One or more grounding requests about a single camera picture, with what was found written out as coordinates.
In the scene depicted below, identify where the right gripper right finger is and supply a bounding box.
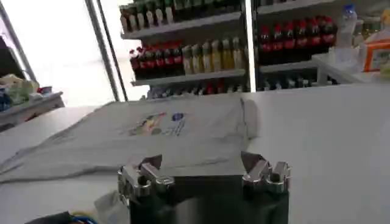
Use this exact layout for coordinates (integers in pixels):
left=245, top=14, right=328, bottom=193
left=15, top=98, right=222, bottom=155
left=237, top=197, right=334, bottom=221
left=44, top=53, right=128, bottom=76
left=240, top=151, right=292, bottom=195

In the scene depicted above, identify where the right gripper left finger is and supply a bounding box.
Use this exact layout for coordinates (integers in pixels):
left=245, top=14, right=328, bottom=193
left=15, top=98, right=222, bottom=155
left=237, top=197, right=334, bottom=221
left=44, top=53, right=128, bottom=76
left=117, top=154, right=176, bottom=208

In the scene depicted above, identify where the grey printed t-shirt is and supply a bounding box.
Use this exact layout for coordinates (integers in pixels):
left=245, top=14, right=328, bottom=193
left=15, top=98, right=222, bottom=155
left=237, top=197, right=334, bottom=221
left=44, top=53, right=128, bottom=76
left=0, top=93, right=260, bottom=183

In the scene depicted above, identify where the thin dark window bar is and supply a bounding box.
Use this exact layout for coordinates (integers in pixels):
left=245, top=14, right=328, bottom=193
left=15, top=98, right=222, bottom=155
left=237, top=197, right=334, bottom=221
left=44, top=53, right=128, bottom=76
left=96, top=0, right=129, bottom=102

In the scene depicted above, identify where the drinks shelf with yellow bottles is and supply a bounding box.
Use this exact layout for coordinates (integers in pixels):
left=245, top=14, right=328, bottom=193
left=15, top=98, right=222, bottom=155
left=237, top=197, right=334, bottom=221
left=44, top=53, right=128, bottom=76
left=118, top=0, right=251, bottom=100

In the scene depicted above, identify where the white side table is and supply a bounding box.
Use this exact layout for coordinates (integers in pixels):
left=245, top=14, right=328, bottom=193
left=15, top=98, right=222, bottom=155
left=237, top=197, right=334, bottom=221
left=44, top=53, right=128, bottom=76
left=312, top=52, right=390, bottom=85

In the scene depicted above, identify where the wide dark window bar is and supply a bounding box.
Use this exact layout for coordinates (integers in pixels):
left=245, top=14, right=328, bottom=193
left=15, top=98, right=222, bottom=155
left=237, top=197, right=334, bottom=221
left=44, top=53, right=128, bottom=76
left=84, top=0, right=120, bottom=102
left=0, top=4, right=38, bottom=82

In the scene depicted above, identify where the grey side table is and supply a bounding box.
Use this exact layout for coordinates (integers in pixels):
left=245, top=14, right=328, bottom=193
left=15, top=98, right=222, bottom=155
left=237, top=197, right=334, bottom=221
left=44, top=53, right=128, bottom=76
left=0, top=91, right=65, bottom=132

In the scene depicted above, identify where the drinks shelf with red-capped bottles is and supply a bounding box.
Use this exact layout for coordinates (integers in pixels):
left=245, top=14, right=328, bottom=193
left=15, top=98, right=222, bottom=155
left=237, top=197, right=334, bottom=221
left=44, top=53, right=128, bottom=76
left=251, top=0, right=339, bottom=92

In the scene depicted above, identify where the green garment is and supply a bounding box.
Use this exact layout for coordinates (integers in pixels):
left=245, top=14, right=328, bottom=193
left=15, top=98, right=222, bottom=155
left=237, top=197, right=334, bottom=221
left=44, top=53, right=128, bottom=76
left=0, top=74, right=40, bottom=104

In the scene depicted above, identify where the orange carton box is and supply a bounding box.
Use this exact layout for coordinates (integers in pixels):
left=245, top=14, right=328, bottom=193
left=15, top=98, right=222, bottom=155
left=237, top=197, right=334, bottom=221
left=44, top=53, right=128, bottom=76
left=363, top=38, right=390, bottom=73

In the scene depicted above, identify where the blue striped cloth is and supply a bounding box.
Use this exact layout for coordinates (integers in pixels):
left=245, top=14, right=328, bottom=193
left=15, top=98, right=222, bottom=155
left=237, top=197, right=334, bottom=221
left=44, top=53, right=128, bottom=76
left=0, top=90, right=13, bottom=112

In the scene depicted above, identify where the clear bottle with blue cap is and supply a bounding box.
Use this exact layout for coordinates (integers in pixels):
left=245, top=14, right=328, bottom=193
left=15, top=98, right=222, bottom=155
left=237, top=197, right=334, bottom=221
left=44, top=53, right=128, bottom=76
left=336, top=4, right=358, bottom=49

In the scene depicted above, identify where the orange juice bottle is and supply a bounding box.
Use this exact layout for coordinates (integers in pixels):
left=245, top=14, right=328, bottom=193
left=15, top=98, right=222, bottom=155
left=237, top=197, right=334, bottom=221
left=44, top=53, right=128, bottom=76
left=381, top=9, right=390, bottom=35

